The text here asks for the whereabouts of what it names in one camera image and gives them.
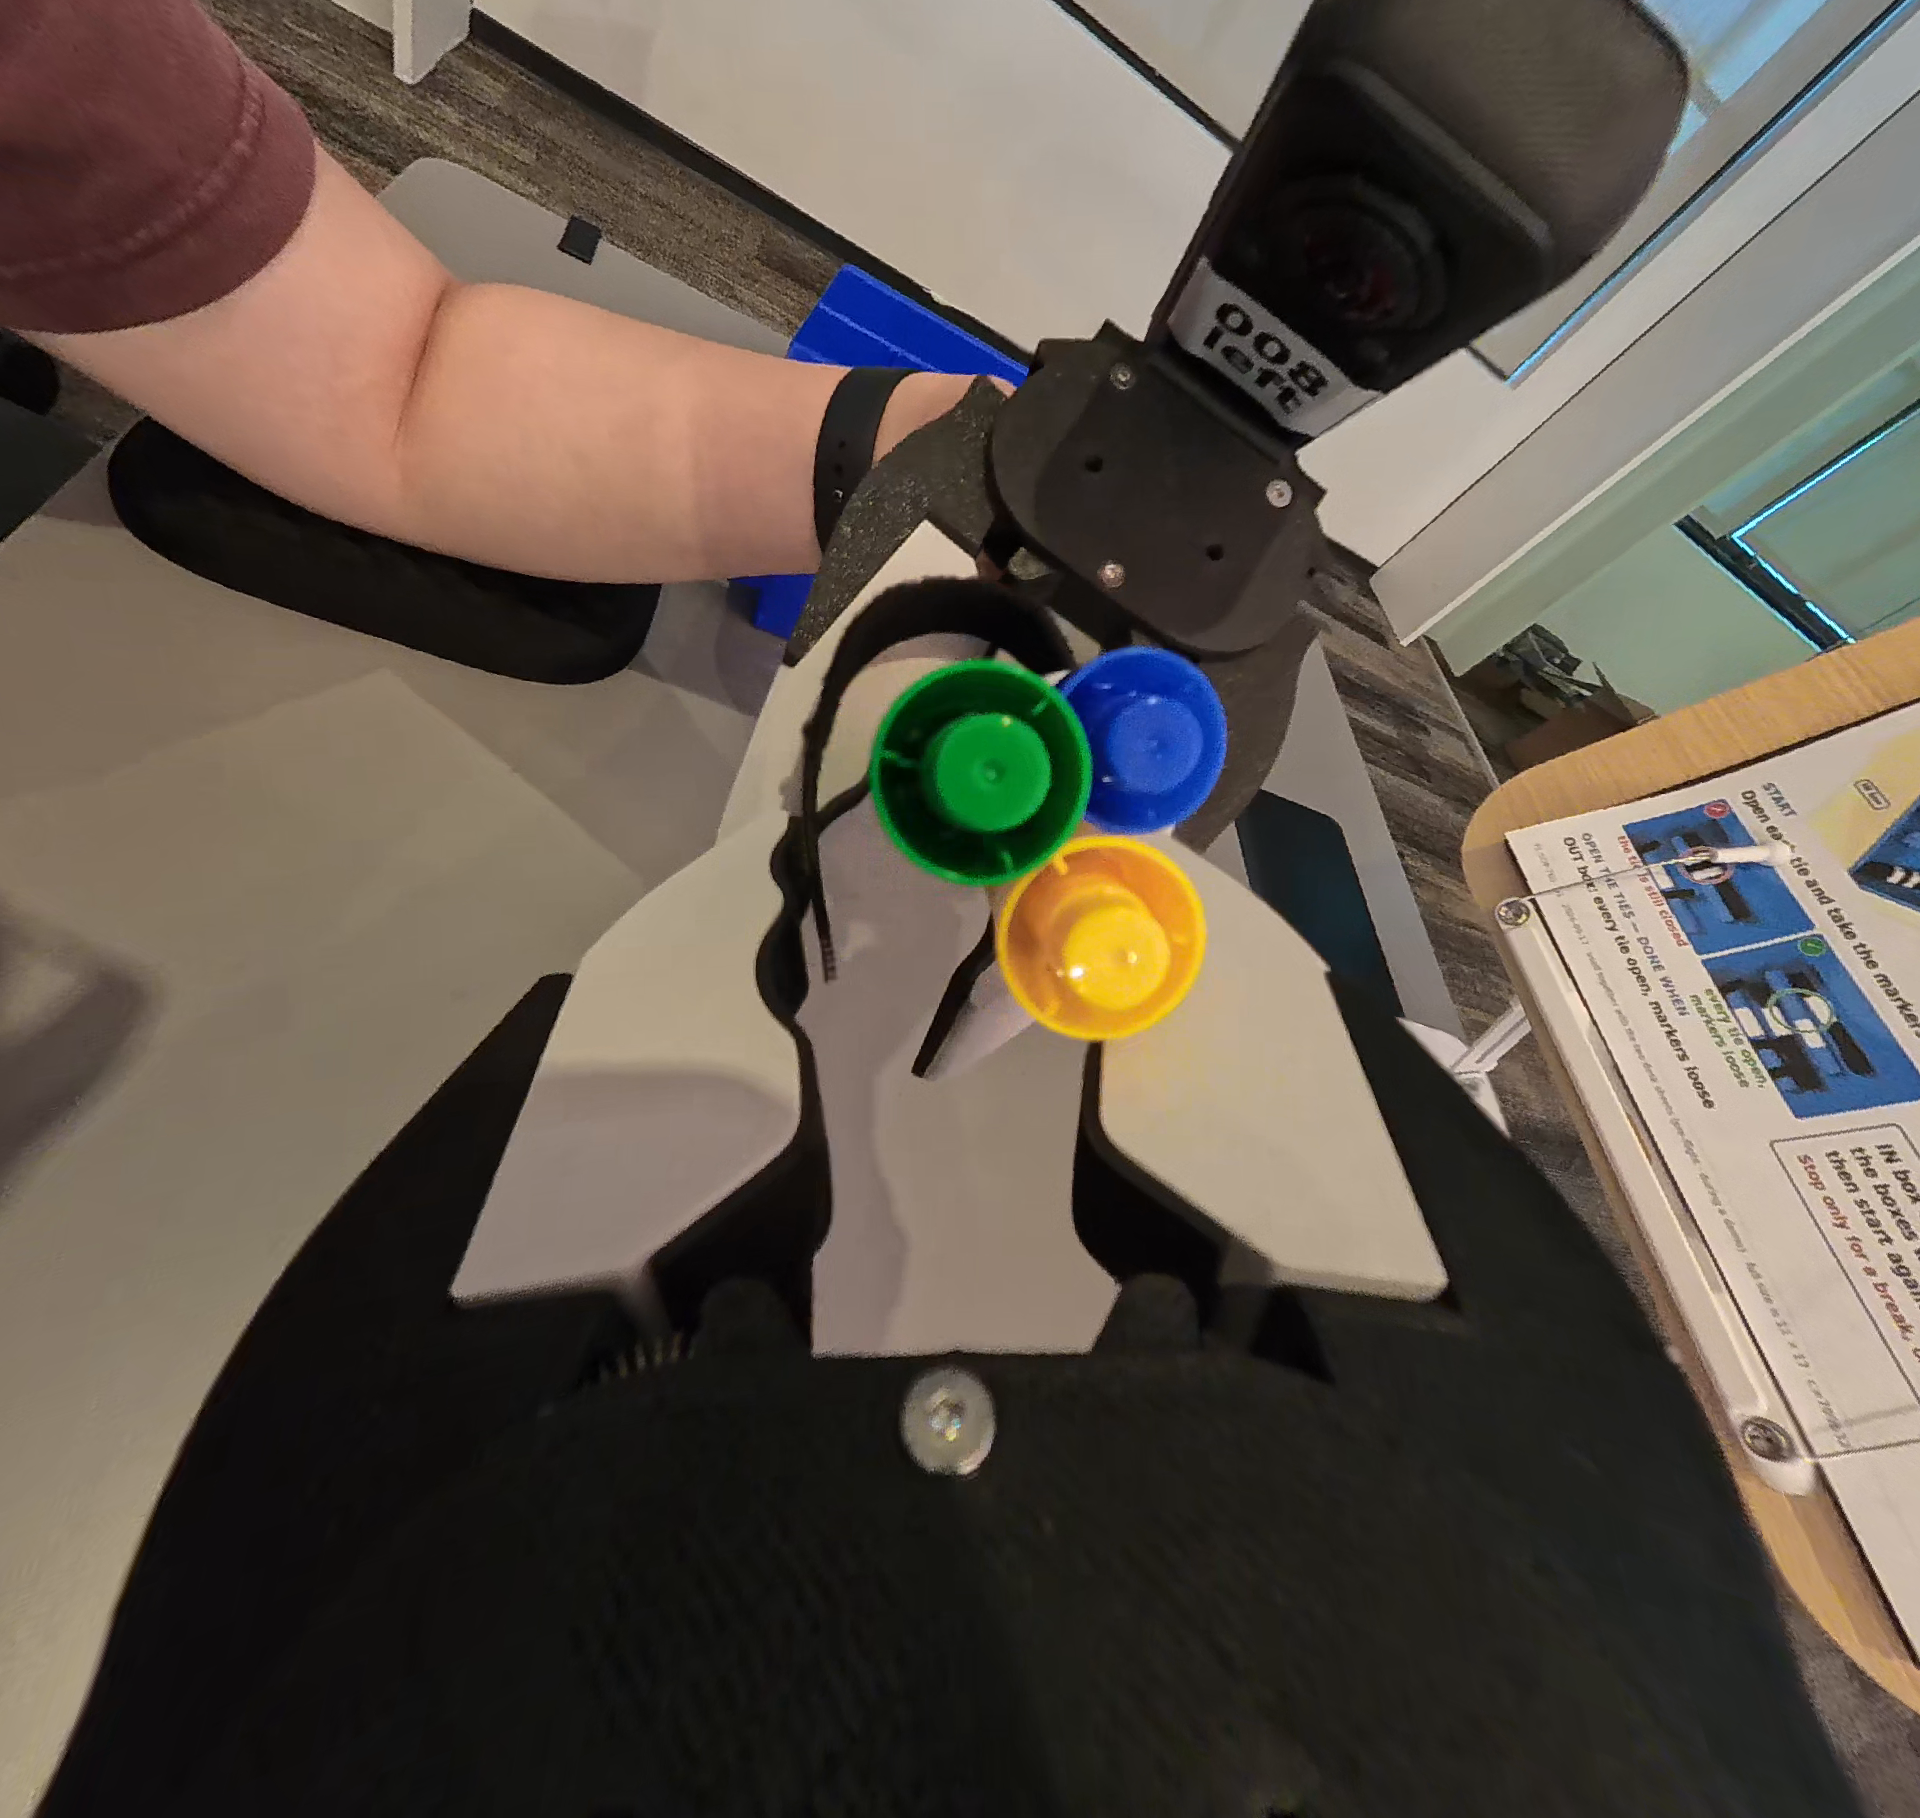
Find black hook-and-loop strap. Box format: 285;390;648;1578
802;577;1084;986

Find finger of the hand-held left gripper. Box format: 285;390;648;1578
913;944;1040;1088
720;533;992;954

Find instruction sheet on clipboard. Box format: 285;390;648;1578
1462;648;1920;1685

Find printed instruction sheet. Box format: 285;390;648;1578
1504;761;1920;1551

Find white window frame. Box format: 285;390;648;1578
1371;0;1920;649

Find yellow dry erase marker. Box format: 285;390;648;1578
995;836;1209;1048

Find person's left hand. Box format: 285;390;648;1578
873;373;1025;493

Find person's left forearm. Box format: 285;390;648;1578
0;152;903;593

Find black wristband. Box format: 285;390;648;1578
810;367;919;560

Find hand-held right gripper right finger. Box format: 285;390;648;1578
1072;874;1451;1305

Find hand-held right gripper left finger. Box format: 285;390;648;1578
445;827;829;1313

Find blue plastic bin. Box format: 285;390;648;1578
730;266;1037;645

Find blue dry erase marker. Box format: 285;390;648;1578
1058;645;1228;834

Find black armrest pad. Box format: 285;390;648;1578
109;415;666;690

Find clear acrylic sheet holder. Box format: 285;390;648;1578
1496;895;1823;1497

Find maroon shirt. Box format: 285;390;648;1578
0;0;321;337

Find green dry erase marker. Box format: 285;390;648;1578
871;659;1093;887

